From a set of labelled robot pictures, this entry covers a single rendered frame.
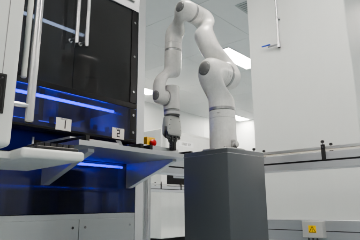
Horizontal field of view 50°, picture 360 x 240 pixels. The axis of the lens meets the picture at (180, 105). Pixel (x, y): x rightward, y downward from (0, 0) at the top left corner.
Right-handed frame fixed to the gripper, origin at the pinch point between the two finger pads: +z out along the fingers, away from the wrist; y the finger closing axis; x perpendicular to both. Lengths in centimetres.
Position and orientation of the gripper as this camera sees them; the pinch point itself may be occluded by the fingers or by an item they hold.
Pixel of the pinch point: (172, 146)
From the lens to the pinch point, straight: 192.9
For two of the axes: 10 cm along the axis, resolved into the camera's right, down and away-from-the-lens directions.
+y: -6.5, -1.9, -7.3
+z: 0.3, 9.6, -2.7
